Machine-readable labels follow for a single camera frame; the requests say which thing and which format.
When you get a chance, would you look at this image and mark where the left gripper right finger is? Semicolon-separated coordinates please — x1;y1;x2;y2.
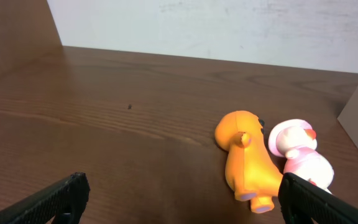
278;173;358;224

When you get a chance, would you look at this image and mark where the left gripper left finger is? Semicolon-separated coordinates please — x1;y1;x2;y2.
0;172;90;224

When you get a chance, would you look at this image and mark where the yellow duck toy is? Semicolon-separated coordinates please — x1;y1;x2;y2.
214;111;283;213

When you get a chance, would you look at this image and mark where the white duck toy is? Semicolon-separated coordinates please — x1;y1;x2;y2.
268;119;334;192

